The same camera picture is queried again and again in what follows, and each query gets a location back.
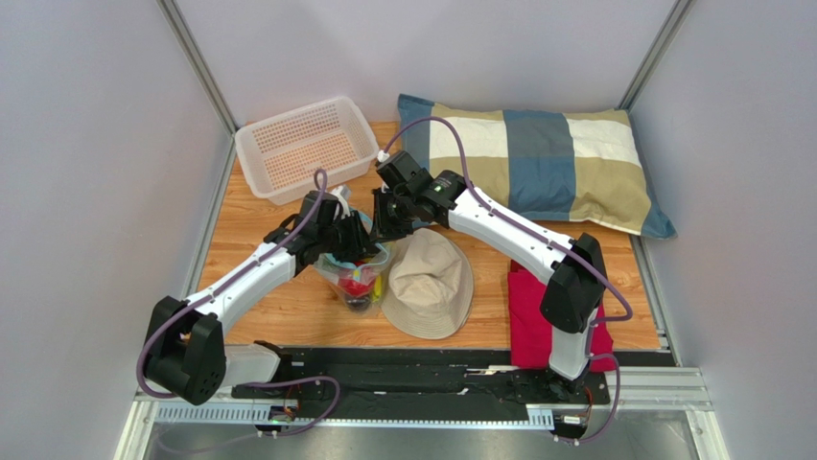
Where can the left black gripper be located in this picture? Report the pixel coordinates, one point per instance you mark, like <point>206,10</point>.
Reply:
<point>358,247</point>

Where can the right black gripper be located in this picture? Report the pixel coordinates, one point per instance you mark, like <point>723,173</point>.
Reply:
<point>388,215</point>

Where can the clear zip top bag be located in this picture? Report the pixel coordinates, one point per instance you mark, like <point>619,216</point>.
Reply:
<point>330,269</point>

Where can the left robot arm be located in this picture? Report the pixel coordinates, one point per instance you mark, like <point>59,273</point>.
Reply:
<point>185,354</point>

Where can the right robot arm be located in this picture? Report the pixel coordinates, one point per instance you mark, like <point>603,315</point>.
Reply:
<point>572,270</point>

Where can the red fake apple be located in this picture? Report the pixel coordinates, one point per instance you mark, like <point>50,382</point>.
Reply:
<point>356,283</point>

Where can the yellow fake fruit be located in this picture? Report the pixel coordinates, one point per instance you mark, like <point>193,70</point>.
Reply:
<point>378,289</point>

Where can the beige bucket hat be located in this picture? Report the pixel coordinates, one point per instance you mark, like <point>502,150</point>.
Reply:
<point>430,286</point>

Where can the white plastic basket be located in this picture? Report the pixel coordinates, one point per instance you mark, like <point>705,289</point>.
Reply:
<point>280,154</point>

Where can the plaid pillow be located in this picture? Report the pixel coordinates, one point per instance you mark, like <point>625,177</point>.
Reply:
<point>542,165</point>

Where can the red folded cloth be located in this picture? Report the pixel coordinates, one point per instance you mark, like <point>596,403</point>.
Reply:
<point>530,332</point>

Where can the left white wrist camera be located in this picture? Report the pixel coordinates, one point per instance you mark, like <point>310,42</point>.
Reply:
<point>342,193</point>

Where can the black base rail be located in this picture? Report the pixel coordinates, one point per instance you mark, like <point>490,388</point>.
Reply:
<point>422,385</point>

